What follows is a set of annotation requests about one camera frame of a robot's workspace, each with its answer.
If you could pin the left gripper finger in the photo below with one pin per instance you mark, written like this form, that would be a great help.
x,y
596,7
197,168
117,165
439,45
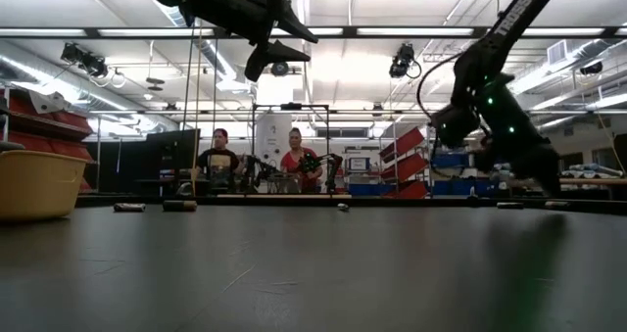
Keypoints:
x,y
274,55
296,26

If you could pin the black copper Duracell battery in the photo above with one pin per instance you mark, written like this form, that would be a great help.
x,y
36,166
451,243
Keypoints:
x,y
509,205
179,205

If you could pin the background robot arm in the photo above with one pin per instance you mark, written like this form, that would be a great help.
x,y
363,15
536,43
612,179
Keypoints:
x,y
255,170
335,168

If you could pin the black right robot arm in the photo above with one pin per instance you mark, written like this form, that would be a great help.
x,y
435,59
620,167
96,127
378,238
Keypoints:
x,y
509,23

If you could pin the black round ceiling device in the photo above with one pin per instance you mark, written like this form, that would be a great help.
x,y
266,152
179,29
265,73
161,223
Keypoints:
x,y
280,70

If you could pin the wooden workbench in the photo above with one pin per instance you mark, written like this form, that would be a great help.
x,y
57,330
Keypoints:
x,y
593,180

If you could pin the grey material roll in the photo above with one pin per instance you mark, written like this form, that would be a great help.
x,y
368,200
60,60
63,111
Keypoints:
x,y
595,170

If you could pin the blue storage bin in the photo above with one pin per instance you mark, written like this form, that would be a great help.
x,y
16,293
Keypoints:
x,y
370,189
448,161
455,188

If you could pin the white cylindrical tank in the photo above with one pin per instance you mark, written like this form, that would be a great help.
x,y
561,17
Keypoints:
x,y
269,136

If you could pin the white air vent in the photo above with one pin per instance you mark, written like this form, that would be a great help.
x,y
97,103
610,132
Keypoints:
x,y
557,52

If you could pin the black overhead crossbar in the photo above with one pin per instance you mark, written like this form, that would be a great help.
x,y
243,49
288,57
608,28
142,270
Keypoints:
x,y
392,32

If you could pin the black dome fixture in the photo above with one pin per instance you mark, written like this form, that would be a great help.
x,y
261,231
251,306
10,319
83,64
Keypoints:
x,y
591,68

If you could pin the person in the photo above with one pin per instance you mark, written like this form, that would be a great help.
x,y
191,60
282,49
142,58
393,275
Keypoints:
x,y
218,163
299,163

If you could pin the tilted red bin rack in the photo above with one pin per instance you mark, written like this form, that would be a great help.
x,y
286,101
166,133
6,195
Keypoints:
x,y
406,168

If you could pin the white framed sign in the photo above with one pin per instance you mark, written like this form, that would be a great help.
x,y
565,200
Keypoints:
x,y
358,164

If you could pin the black computer monitor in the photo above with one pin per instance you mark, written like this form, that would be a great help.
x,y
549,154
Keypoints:
x,y
174,151

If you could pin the red storage bin rack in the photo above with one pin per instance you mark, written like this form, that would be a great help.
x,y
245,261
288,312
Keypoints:
x,y
54,148

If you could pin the yellow plastic bin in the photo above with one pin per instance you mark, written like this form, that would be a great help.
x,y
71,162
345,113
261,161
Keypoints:
x,y
39,185

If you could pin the black metal frame stand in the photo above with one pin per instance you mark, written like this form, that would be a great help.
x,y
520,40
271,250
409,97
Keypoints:
x,y
294,106

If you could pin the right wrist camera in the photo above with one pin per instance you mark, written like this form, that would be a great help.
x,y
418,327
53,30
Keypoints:
x,y
455,126

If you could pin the black overhead camera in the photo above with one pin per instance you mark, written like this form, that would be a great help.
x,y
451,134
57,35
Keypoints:
x,y
402,60

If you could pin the black ceiling camera cluster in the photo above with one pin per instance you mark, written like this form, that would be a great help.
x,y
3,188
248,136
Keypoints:
x,y
81,58

